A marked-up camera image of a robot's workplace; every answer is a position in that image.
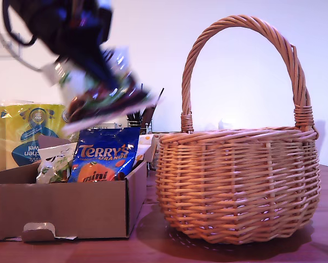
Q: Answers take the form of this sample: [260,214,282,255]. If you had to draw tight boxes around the brown cardboard box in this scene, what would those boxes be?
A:
[0,134,158,243]

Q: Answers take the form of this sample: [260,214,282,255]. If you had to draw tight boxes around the wire utensil holder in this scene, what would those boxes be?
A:
[127,112,153,135]

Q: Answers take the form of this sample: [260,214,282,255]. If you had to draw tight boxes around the white Porlex box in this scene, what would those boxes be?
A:
[88,124,123,131]

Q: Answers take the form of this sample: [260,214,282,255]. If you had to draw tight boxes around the thick black cable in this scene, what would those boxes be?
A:
[2,0,36,47]

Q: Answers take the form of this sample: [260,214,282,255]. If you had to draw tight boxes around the red white Maltesers bunnies bag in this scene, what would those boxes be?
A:
[132,134,156,168]

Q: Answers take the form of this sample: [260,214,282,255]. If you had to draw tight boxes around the thin black stick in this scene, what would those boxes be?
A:
[154,87,165,107]

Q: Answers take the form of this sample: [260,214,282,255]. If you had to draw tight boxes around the yellow kitchen towel pack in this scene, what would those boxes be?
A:
[0,100,80,173]

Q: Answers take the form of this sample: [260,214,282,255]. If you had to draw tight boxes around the woven wicker basket with handle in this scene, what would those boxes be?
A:
[155,15,320,245]

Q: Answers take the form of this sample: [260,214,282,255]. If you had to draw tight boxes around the white Galaxy egg bag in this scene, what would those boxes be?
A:
[43,46,161,135]
[36,142,78,184]

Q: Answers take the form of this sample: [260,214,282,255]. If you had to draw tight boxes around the thin black cable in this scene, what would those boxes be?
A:
[0,10,44,72]

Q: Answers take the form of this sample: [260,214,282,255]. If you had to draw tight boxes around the blue Terry's orange egg bag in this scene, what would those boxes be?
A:
[67,126,142,184]

